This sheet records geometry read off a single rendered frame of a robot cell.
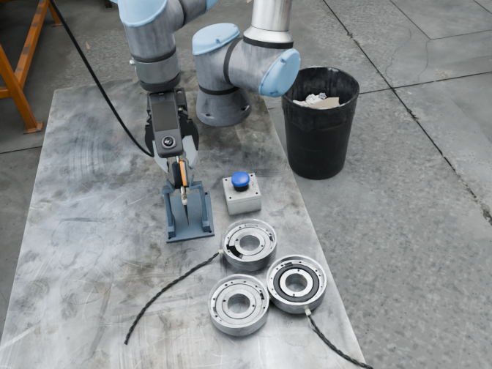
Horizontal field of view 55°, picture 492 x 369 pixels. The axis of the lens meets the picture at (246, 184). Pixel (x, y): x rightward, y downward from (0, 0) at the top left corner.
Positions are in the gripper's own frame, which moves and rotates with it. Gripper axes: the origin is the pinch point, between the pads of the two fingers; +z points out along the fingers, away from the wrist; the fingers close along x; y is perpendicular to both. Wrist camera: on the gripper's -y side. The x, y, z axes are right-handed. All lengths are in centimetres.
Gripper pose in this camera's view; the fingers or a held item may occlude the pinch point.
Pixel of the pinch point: (179, 168)
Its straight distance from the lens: 94.5
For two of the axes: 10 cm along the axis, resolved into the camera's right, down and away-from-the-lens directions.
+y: -1.4, -6.8, 7.2
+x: -9.9, 1.5, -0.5
